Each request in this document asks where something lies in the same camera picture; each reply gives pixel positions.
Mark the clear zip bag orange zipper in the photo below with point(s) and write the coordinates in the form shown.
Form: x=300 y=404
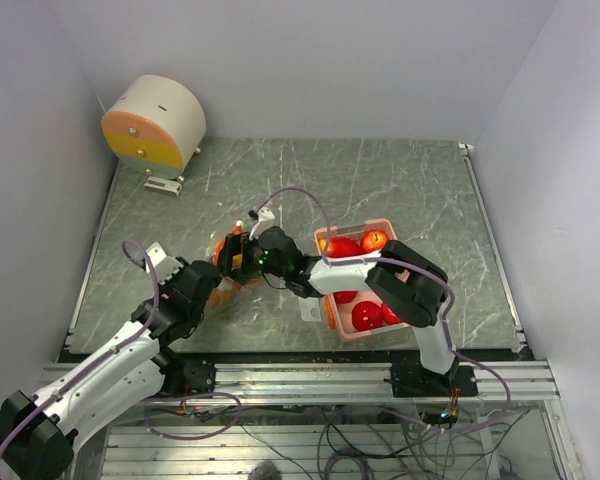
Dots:
x=311 y=309

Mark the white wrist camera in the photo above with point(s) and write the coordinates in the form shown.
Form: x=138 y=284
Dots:
x=264 y=219
x=166 y=266

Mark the small white metal bracket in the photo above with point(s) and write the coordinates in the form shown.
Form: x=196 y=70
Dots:
x=163 y=186

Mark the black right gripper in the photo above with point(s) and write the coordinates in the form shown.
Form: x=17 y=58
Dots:
x=235 y=244

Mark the pink perforated plastic basket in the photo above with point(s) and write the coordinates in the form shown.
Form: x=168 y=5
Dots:
x=369 y=278

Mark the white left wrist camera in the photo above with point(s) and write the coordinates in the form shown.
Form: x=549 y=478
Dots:
x=166 y=266

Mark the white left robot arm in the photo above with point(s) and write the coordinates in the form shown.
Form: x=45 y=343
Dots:
x=41 y=433

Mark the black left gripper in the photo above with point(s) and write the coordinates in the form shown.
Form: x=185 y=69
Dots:
x=167 y=284

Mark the aluminium rail frame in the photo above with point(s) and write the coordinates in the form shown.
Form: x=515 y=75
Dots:
x=344 y=415

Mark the pink toy peach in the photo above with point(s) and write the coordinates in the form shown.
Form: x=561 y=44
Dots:
x=389 y=317

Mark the orange toy pineapple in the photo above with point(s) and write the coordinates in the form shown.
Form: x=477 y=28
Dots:
x=231 y=285

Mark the red toy tomato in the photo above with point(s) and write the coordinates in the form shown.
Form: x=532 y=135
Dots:
x=366 y=315

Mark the cream cylindrical drawer cabinet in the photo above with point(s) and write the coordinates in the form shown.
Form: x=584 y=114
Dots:
x=155 y=127

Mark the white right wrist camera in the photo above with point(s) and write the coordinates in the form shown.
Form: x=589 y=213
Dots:
x=264 y=219

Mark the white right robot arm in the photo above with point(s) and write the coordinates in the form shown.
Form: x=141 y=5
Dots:
x=414 y=289

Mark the red toy apple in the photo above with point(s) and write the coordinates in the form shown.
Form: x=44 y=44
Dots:
x=373 y=240

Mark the yellow toy bell pepper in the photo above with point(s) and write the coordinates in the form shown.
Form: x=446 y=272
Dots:
x=237 y=261

